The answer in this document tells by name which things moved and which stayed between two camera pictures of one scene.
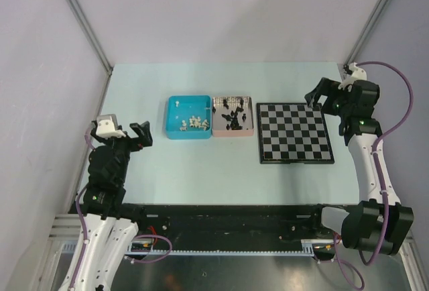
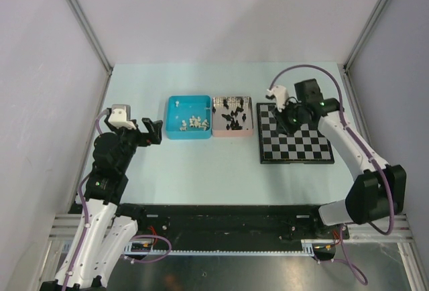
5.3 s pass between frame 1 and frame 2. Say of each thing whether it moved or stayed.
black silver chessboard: stayed
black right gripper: moved
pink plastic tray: stayed
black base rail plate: stayed
